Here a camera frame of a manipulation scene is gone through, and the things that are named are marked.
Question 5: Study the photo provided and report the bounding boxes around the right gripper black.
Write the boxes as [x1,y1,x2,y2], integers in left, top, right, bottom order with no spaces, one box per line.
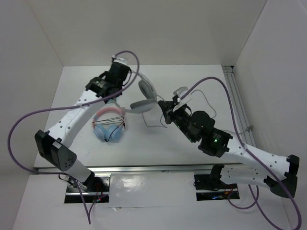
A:
[157,100,196,142]

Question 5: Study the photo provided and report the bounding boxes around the grey white headphones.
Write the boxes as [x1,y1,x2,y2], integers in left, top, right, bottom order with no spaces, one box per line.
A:
[114,72,157,114]

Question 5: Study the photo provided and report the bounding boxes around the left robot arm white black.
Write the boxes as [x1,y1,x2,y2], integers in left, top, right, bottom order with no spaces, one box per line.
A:
[35,59,131,191]

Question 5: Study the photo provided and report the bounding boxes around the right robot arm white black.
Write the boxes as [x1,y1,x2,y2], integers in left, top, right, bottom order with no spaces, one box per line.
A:
[158,101,299,198]

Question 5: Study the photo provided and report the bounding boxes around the teal white cat-ear headphones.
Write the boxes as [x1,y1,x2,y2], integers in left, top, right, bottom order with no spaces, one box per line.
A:
[107,96,119,104]

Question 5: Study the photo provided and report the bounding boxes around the pink blue cat-ear headphones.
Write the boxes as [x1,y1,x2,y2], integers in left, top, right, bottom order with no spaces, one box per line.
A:
[92,107,126,143]

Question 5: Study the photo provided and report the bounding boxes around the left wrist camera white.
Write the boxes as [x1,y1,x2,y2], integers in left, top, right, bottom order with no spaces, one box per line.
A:
[112,55,128,65]

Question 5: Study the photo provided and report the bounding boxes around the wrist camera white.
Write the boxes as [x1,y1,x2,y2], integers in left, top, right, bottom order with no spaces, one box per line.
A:
[172,86,192,105]
[112,55,128,65]

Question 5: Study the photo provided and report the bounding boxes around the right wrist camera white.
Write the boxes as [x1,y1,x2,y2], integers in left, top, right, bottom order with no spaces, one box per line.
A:
[172,86,192,105]

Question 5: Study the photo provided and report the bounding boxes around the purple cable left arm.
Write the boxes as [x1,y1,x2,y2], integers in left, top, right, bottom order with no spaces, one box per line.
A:
[8,50,141,225]

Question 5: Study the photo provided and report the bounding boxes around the aluminium rail front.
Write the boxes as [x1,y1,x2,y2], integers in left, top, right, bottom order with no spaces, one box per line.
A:
[37,162,262,174]

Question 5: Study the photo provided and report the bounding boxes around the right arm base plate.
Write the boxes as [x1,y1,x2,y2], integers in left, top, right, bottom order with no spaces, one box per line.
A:
[193,174,240,201]

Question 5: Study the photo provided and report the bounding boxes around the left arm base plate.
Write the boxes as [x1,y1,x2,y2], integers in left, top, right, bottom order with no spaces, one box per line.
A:
[61,173,111,204]

